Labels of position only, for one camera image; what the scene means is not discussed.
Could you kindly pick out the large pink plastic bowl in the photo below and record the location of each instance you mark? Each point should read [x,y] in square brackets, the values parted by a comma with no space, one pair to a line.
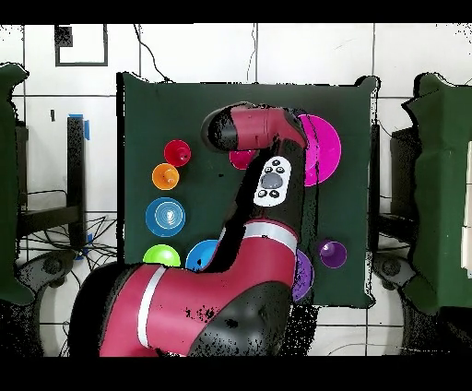
[326,147]

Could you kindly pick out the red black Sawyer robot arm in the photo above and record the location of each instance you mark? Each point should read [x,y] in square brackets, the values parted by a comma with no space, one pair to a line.
[221,291]

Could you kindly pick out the magenta plastic cup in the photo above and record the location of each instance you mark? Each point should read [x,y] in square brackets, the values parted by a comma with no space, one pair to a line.
[240,159]

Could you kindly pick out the large light blue plastic bowl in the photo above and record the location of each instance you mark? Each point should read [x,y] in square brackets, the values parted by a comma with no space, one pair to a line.
[201,254]

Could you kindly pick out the orange plastic cup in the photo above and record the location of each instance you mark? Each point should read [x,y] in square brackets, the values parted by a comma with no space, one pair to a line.
[165,176]

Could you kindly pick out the shallow light blue plastic bowl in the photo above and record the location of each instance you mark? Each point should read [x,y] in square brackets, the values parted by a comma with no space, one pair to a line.
[165,217]

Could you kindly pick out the red plastic cup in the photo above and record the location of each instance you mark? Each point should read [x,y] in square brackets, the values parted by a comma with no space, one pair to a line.
[173,149]

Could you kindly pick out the green plastic bowl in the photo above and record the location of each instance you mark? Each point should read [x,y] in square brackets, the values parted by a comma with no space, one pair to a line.
[161,256]

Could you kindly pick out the purple plastic bowl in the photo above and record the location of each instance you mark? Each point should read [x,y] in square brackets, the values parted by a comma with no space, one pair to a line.
[304,276]

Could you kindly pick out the dark green tablecloth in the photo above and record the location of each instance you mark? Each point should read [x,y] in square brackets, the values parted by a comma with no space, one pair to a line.
[166,110]

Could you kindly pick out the purple plastic cup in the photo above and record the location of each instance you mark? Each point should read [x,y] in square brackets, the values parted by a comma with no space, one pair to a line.
[333,256]

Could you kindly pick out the green cloth covered side table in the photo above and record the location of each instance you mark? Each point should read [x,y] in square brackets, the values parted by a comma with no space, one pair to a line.
[7,184]
[438,184]

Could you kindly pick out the dark square floor frame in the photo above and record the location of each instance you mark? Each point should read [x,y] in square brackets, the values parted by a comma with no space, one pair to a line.
[62,37]

